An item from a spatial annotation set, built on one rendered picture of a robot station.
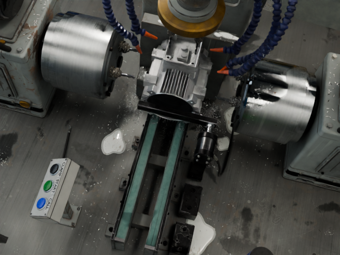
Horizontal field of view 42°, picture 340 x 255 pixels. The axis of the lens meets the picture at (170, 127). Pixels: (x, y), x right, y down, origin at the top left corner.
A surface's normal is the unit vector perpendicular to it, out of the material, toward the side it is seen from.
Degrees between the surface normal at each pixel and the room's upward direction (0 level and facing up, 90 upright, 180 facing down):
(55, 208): 52
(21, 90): 89
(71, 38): 17
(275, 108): 43
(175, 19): 0
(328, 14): 0
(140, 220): 0
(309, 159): 89
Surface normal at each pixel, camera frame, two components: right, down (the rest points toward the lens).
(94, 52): -0.04, 0.01
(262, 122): -0.17, 0.60
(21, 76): -0.22, 0.86
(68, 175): 0.82, -0.08
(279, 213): 0.08, -0.45
